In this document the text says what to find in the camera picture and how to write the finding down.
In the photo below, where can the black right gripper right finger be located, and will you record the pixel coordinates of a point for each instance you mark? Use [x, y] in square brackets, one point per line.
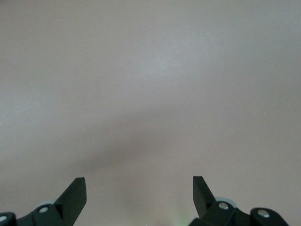
[204, 202]

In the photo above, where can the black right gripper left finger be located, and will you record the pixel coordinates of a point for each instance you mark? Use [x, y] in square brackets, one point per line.
[68, 202]

